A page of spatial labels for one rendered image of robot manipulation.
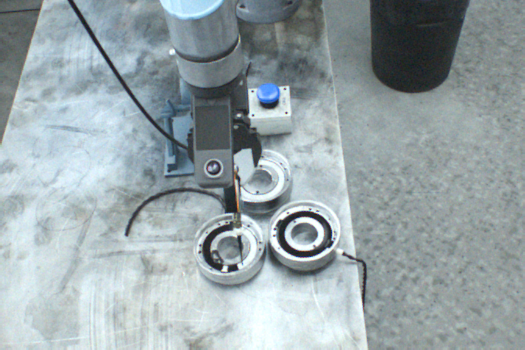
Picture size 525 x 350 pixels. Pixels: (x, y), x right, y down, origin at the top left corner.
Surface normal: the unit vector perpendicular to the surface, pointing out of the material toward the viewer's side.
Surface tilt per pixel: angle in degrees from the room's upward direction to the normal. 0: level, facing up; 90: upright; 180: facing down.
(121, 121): 0
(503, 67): 0
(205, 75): 90
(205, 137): 29
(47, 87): 0
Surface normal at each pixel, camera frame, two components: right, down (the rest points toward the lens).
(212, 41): 0.36, 0.71
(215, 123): 0.00, -0.18
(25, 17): -0.08, -0.63
